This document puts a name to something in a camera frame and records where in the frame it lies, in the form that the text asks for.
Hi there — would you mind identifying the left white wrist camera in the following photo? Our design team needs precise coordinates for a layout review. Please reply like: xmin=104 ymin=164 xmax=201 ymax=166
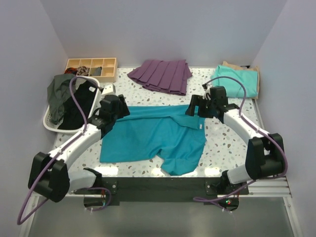
xmin=101 ymin=83 xmax=116 ymax=96

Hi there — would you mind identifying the dark grey fabric roll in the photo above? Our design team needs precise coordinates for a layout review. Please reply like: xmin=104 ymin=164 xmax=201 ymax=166
xmin=89 ymin=67 xmax=102 ymax=77

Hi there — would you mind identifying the aluminium frame rail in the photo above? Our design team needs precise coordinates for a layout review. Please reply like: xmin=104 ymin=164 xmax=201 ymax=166
xmin=65 ymin=178 xmax=290 ymax=197

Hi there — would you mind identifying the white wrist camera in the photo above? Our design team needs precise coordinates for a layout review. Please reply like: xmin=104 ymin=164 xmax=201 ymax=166
xmin=202 ymin=84 xmax=212 ymax=100
xmin=101 ymin=83 xmax=116 ymax=96

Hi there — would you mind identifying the tan folded cloth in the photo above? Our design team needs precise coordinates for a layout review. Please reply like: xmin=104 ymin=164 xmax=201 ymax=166
xmin=222 ymin=61 xmax=260 ymax=100

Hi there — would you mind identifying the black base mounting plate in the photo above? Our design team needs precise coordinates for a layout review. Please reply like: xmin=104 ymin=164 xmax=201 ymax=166
xmin=73 ymin=176 xmax=249 ymax=207

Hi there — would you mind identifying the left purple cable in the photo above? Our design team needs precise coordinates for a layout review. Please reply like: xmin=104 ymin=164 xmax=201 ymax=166
xmin=16 ymin=76 xmax=106 ymax=226

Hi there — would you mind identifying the red black fabric roll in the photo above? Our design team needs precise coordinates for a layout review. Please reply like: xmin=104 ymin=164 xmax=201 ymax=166
xmin=64 ymin=67 xmax=77 ymax=75

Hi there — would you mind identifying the mint green folded shirt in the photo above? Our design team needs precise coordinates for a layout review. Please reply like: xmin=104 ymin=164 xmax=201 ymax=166
xmin=212 ymin=65 xmax=257 ymax=98

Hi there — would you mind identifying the purple pleated skirt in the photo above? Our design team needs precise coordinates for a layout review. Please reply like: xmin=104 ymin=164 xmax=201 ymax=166
xmin=127 ymin=59 xmax=193 ymax=96

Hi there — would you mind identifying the wooden compartment organizer box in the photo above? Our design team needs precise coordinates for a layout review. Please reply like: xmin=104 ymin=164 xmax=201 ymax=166
xmin=64 ymin=58 xmax=118 ymax=83

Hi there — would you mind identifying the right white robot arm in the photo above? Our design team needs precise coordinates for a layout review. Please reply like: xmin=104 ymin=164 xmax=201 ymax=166
xmin=186 ymin=86 xmax=288 ymax=194

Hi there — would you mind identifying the patterned brown fabric roll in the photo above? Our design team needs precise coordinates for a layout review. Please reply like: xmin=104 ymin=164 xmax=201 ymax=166
xmin=76 ymin=66 xmax=90 ymax=76

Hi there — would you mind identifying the dark green garment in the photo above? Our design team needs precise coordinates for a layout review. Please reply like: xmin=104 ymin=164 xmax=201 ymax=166
xmin=47 ymin=74 xmax=75 ymax=124

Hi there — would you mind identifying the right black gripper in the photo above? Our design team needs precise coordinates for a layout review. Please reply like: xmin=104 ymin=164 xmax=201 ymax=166
xmin=185 ymin=94 xmax=216 ymax=119

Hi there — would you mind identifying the white laundry basket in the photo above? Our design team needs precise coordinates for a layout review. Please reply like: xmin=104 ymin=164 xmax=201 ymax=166
xmin=42 ymin=76 xmax=100 ymax=134

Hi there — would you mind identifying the black garment in basket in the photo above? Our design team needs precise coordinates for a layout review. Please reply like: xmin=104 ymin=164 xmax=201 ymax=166
xmin=58 ymin=81 xmax=96 ymax=130

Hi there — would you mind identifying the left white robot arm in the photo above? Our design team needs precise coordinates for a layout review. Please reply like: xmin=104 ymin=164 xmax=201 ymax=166
xmin=28 ymin=95 xmax=130 ymax=202

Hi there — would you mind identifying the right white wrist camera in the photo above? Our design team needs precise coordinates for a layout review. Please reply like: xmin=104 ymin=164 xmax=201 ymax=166
xmin=202 ymin=84 xmax=212 ymax=100

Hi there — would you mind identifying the teal t shirt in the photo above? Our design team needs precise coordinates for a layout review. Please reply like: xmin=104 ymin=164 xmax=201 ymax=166
xmin=99 ymin=105 xmax=206 ymax=176

